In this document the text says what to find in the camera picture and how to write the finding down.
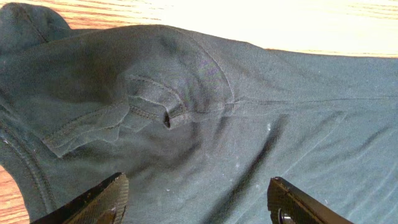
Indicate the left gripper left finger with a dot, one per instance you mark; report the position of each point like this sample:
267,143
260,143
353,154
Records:
105,203

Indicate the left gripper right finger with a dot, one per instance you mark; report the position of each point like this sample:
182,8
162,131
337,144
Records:
289,205

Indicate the dark navy t-shirt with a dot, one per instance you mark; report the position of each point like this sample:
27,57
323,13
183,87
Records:
199,124

